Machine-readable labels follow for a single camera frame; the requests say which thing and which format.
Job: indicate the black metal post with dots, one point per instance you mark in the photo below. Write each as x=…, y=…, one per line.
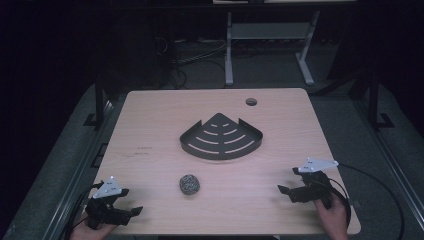
x=99, y=100
x=374, y=100

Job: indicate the white metal stand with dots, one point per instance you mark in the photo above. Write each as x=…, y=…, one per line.
x=266, y=31

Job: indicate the aluminium frame rail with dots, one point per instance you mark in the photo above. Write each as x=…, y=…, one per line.
x=80, y=166
x=393, y=160

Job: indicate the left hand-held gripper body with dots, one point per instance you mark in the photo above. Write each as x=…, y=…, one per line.
x=103, y=213

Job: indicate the steel wool ball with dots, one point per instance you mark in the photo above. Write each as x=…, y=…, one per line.
x=189, y=184

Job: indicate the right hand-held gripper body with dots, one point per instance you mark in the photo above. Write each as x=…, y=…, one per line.
x=311, y=191

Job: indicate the person's right hand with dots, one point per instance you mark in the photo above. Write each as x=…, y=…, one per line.
x=335, y=220

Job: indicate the black metal corner shelf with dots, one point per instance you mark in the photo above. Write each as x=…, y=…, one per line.
x=221, y=146

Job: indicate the person's left hand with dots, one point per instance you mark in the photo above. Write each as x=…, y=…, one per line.
x=86, y=233

